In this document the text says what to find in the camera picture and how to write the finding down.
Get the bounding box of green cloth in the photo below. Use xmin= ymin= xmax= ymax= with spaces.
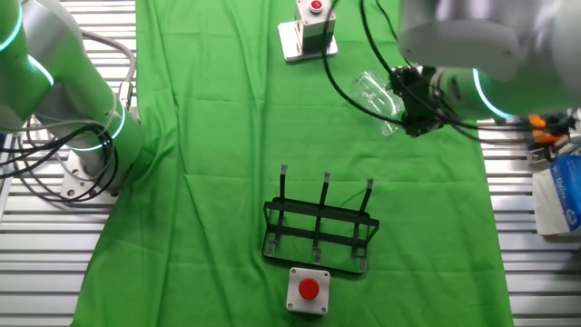
xmin=70 ymin=0 xmax=517 ymax=327

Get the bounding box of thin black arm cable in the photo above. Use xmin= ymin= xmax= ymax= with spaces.
xmin=360 ymin=0 xmax=532 ymax=144

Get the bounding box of grey box red mushroom button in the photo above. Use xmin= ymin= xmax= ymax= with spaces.
xmin=285 ymin=266 xmax=331 ymax=316

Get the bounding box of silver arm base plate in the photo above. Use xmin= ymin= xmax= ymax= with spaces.
xmin=61 ymin=154 xmax=122 ymax=205

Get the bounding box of grey conduit cable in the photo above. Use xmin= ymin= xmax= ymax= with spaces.
xmin=74 ymin=26 xmax=138 ymax=110

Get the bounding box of black wire cup rack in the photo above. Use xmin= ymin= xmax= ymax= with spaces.
xmin=261 ymin=163 xmax=381 ymax=274

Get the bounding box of orange button box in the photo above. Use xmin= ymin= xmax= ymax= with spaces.
xmin=527 ymin=113 xmax=562 ymax=144

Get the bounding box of silver metal clamp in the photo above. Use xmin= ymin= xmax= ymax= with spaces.
xmin=526 ymin=135 xmax=568 ymax=164

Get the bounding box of white button box on plate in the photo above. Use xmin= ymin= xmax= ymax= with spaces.
xmin=277 ymin=0 xmax=340 ymax=63

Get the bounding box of black base cable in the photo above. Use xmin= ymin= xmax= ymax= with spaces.
xmin=0 ymin=113 xmax=126 ymax=203

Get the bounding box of clear glass mug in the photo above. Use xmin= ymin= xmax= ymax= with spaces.
xmin=349 ymin=70 xmax=408 ymax=137

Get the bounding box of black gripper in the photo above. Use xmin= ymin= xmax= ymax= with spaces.
xmin=388 ymin=65 xmax=449 ymax=139

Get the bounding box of blue tissue pack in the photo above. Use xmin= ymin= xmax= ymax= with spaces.
xmin=531 ymin=154 xmax=581 ymax=237

